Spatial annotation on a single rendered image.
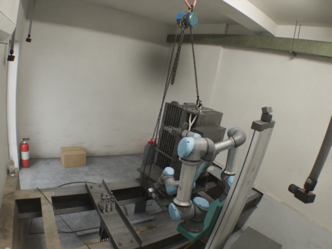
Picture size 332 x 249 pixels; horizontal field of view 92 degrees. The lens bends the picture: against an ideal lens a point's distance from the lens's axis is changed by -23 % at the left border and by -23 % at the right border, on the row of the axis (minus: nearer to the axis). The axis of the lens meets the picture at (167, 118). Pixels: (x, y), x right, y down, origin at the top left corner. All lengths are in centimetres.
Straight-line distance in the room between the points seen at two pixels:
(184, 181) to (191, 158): 15
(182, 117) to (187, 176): 91
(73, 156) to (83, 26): 227
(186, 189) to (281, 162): 173
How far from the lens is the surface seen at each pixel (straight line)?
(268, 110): 128
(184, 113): 196
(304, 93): 261
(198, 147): 113
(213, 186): 276
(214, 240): 156
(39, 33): 368
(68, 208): 231
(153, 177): 208
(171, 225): 191
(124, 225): 181
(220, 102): 323
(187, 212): 129
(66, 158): 374
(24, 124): 390
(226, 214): 140
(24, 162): 379
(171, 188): 140
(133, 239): 171
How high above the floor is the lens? 196
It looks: 14 degrees down
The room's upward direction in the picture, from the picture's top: 12 degrees clockwise
